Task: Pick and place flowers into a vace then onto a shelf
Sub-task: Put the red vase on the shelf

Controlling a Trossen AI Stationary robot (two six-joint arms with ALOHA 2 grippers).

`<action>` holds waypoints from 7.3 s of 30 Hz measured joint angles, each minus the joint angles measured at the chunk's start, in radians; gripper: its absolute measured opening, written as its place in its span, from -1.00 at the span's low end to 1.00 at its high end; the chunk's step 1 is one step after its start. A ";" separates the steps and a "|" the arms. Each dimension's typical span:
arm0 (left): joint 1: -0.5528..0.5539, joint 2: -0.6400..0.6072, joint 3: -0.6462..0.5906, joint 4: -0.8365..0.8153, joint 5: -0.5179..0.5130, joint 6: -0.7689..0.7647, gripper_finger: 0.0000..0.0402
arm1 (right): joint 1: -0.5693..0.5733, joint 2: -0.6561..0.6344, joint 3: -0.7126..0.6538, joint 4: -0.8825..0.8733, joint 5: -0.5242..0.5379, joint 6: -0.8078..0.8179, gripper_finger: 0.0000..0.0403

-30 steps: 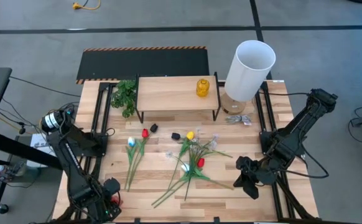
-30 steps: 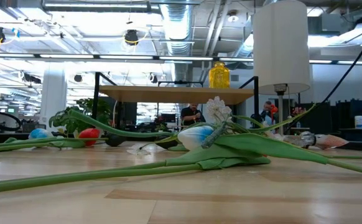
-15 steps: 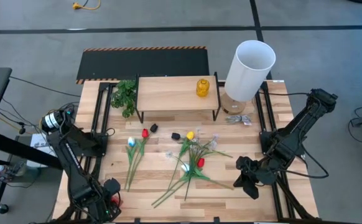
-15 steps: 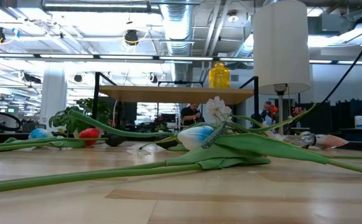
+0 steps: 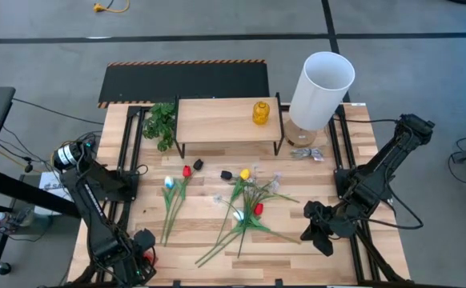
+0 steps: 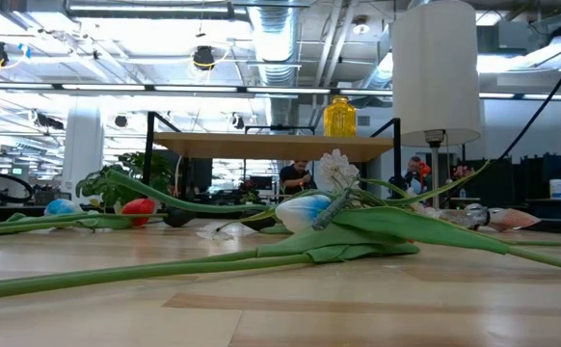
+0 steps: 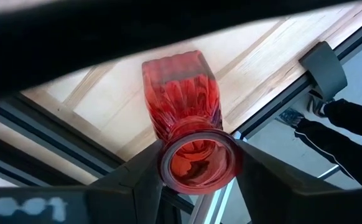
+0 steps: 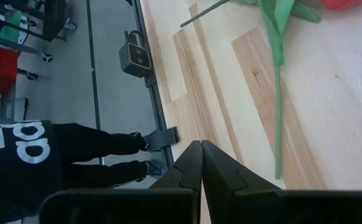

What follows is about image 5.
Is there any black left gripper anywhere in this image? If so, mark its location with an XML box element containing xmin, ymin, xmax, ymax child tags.
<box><xmin>114</xmin><ymin>227</ymin><xmax>158</xmax><ymax>283</ymax></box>

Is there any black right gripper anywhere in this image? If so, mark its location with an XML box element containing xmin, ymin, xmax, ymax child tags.
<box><xmin>299</xmin><ymin>199</ymin><xmax>357</xmax><ymax>258</ymax></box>

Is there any white blossom spray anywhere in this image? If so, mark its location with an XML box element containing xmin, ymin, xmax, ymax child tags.
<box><xmin>240</xmin><ymin>162</ymin><xmax>302</xmax><ymax>241</ymax></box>

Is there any red artificial tulip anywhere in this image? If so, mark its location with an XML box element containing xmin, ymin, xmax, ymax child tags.
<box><xmin>163</xmin><ymin>164</ymin><xmax>193</xmax><ymax>247</ymax></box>
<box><xmin>211</xmin><ymin>194</ymin><xmax>254</xmax><ymax>241</ymax></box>

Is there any yellow glass vase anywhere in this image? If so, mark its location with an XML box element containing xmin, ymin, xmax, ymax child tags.
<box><xmin>251</xmin><ymin>101</ymin><xmax>271</xmax><ymax>126</ymax></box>

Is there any wooden shelf with black legs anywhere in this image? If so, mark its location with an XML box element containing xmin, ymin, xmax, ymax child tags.
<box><xmin>173</xmin><ymin>92</ymin><xmax>286</xmax><ymax>160</ymax></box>

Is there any clear plastic wrapped packet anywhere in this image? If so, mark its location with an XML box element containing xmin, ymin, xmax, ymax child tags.
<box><xmin>290</xmin><ymin>146</ymin><xmax>325</xmax><ymax>162</ymax></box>

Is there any white printed box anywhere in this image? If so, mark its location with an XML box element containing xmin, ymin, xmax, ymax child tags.
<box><xmin>34</xmin><ymin>170</ymin><xmax>82</xmax><ymax>217</ymax></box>

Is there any green leafy potted plant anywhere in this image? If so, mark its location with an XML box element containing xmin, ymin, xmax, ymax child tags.
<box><xmin>142</xmin><ymin>102</ymin><xmax>178</xmax><ymax>153</ymax></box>

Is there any white shade table lamp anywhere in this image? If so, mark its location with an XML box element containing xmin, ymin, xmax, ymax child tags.
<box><xmin>283</xmin><ymin>50</ymin><xmax>356</xmax><ymax>148</ymax></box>

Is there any black hazard striped floor mat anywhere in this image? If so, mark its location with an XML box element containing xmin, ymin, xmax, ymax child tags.
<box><xmin>98</xmin><ymin>59</ymin><xmax>271</xmax><ymax>109</ymax></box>

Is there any black aluminium mount frame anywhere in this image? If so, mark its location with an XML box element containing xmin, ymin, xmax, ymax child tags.
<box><xmin>327</xmin><ymin>103</ymin><xmax>414</xmax><ymax>286</ymax></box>
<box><xmin>94</xmin><ymin>104</ymin><xmax>154</xmax><ymax>286</ymax></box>

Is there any black power cord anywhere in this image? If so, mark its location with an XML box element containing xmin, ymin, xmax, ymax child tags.
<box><xmin>331</xmin><ymin>115</ymin><xmax>402</xmax><ymax>124</ymax></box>

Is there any yellow extension cord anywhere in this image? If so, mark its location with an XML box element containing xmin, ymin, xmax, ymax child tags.
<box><xmin>92</xmin><ymin>0</ymin><xmax>131</xmax><ymax>14</ymax></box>

